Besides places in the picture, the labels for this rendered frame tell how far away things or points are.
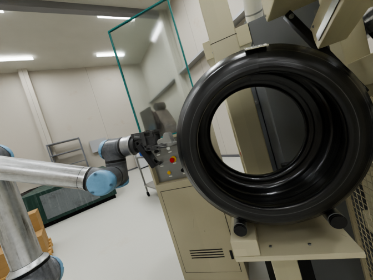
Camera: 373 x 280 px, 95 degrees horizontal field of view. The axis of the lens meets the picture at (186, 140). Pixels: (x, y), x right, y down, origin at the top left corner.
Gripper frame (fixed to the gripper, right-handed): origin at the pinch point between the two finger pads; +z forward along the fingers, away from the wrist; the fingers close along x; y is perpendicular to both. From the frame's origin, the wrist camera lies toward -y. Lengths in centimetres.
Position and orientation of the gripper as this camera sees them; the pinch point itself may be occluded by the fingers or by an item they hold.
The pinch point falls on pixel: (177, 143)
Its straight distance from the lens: 70.3
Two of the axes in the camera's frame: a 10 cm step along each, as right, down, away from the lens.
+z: 9.4, -1.4, -3.0
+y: -1.7, -9.8, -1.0
